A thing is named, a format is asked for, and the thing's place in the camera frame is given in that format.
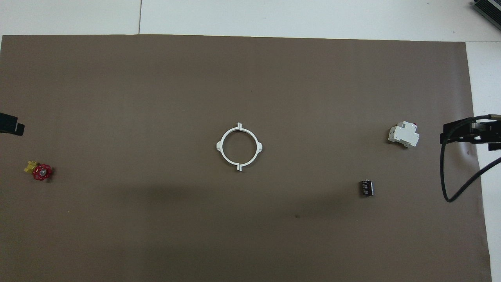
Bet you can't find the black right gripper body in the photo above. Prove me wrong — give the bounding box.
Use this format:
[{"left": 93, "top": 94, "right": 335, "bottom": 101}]
[{"left": 473, "top": 117, "right": 501, "bottom": 144}]

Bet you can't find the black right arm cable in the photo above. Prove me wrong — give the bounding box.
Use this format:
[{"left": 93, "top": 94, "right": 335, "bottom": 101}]
[{"left": 440, "top": 114, "right": 501, "bottom": 203}]

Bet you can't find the white circuit breaker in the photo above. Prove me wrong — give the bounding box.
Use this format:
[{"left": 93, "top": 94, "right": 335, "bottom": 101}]
[{"left": 387, "top": 121, "right": 420, "bottom": 148}]

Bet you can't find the red-handled yellow valve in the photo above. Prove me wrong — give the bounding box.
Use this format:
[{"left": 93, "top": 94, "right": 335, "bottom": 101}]
[{"left": 24, "top": 160, "right": 52, "bottom": 181}]

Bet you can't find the brown paper table mat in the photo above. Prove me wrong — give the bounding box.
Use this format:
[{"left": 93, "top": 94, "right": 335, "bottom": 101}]
[{"left": 0, "top": 34, "right": 492, "bottom": 282}]

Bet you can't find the white half-ring pipe clamp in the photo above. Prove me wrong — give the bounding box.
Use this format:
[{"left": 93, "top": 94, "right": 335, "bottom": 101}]
[
  {"left": 238, "top": 122, "right": 263, "bottom": 173},
  {"left": 216, "top": 122, "right": 240, "bottom": 173}
]

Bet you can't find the grey ribbed metal device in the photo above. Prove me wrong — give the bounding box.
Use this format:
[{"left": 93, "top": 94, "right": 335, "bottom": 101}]
[{"left": 471, "top": 0, "right": 501, "bottom": 21}]

